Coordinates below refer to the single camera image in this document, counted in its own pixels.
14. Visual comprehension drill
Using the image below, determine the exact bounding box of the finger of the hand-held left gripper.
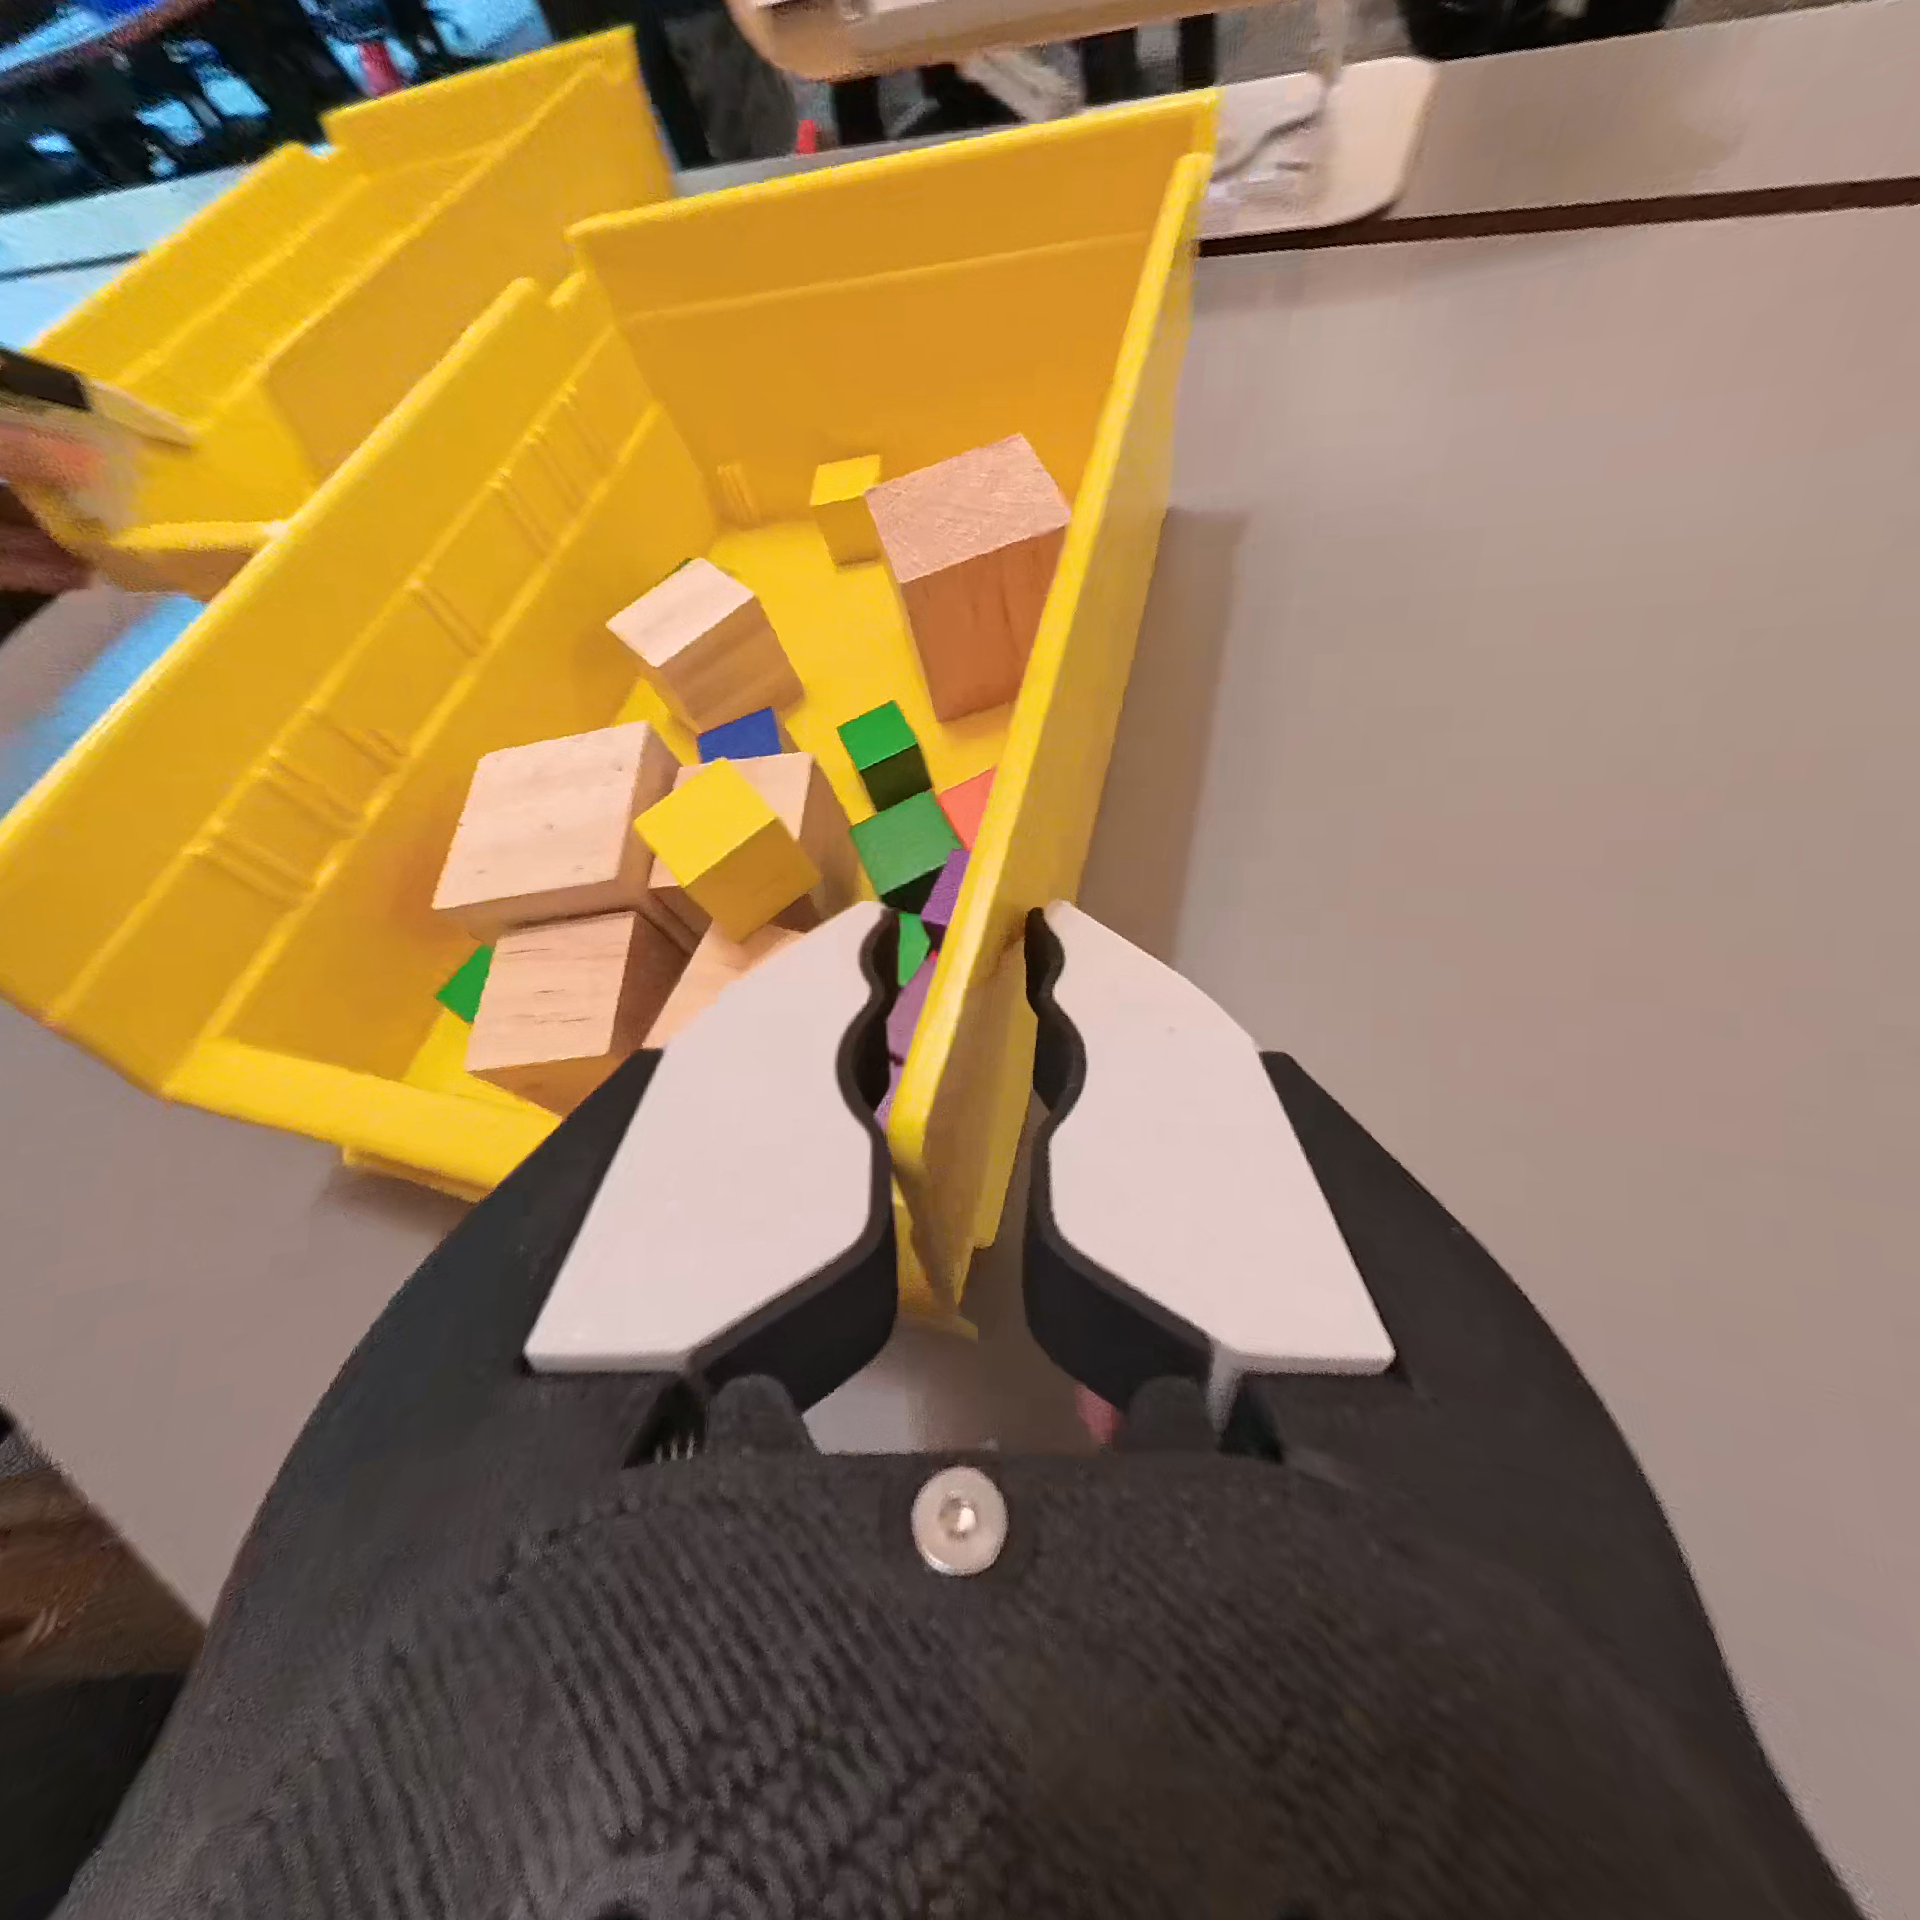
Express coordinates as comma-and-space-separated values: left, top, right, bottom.
0, 348, 202, 452

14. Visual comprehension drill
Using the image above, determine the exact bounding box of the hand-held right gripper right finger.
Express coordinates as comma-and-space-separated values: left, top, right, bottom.
1019, 901, 1400, 1431

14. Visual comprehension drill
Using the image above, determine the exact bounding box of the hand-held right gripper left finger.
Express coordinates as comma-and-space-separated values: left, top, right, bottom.
520, 901, 902, 1415

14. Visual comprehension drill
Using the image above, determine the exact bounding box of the yellow plastic bin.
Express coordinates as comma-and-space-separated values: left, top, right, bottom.
28, 28, 677, 601
0, 86, 1220, 1340

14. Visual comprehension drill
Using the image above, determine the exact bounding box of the pile of mixed wooden cubes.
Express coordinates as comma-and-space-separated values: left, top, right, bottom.
431, 434, 1077, 1120

